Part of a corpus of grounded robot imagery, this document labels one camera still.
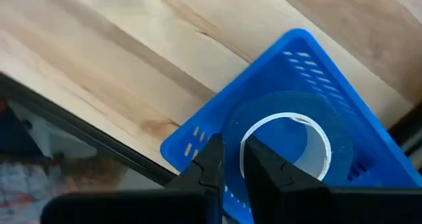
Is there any blue plastic basket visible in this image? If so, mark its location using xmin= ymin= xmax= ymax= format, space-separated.
xmin=160 ymin=28 xmax=422 ymax=224

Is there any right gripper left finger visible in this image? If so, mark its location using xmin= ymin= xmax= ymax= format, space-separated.
xmin=41 ymin=133 xmax=225 ymax=224

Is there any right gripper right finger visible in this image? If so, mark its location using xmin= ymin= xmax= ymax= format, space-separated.
xmin=245 ymin=135 xmax=422 ymax=224

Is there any black table frame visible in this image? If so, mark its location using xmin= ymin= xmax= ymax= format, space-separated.
xmin=0 ymin=72 xmax=422 ymax=187

